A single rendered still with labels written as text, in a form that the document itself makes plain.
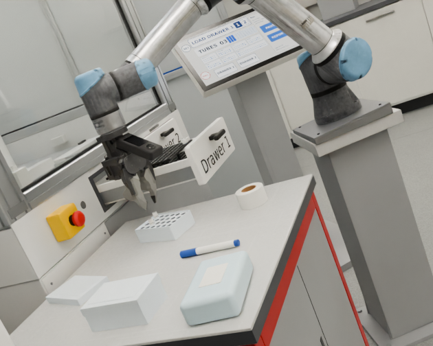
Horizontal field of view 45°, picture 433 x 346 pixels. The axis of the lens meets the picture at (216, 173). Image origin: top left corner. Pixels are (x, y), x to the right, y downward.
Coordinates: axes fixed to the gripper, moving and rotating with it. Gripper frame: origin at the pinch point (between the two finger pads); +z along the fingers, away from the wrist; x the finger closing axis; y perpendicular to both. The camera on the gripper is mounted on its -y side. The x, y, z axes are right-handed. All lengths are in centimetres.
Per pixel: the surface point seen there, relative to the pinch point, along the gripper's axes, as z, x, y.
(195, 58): -25, -94, 43
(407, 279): 64, -59, -32
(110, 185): -4.3, -5.6, 19.5
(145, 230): 4.6, 7.0, -1.8
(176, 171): -2.8, -11.3, -1.5
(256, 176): 58, -166, 90
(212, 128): -8.0, -28.9, -3.8
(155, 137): -7, -43, 33
